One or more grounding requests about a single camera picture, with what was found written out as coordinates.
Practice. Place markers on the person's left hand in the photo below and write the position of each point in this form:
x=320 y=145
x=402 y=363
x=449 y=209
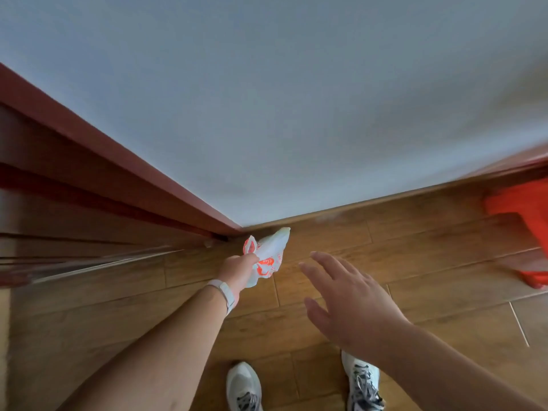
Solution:
x=236 y=270

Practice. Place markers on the person's right hand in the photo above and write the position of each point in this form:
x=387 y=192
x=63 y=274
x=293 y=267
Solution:
x=355 y=301

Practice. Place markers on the person's right thumb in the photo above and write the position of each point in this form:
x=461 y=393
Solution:
x=316 y=314

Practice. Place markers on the person's left fingers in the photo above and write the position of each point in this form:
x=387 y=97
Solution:
x=248 y=261

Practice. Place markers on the white plastic bag orange print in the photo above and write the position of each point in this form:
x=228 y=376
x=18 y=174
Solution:
x=267 y=256

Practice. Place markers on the person's right forearm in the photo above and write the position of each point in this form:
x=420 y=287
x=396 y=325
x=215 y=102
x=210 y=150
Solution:
x=454 y=372

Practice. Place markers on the person's left forearm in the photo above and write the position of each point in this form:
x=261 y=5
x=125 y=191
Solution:
x=158 y=355

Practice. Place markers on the white wristband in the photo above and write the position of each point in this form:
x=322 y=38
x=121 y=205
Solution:
x=223 y=294

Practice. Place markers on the white right sneaker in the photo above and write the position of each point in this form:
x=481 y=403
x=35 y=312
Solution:
x=361 y=383

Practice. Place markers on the white sneaker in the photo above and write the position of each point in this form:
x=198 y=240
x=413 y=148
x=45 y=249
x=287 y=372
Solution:
x=244 y=387
x=361 y=383

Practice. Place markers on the white left sneaker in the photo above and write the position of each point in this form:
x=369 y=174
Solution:
x=244 y=387

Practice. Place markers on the red plastic object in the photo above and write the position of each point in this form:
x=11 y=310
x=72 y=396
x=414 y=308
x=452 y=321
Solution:
x=524 y=226

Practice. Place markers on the red-brown wooden door frame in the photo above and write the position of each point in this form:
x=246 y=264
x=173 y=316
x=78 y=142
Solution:
x=85 y=184

